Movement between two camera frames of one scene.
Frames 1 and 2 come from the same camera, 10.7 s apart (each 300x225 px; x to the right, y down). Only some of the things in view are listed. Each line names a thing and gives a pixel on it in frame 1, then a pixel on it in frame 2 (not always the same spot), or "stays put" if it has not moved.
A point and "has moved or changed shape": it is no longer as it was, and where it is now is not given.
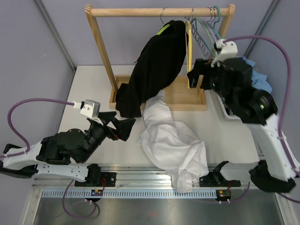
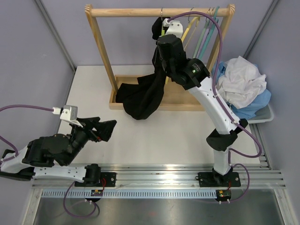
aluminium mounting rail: x=163 y=176 stays put
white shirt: x=172 y=146 has moved or changed shape
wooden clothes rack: x=178 y=96 stays put
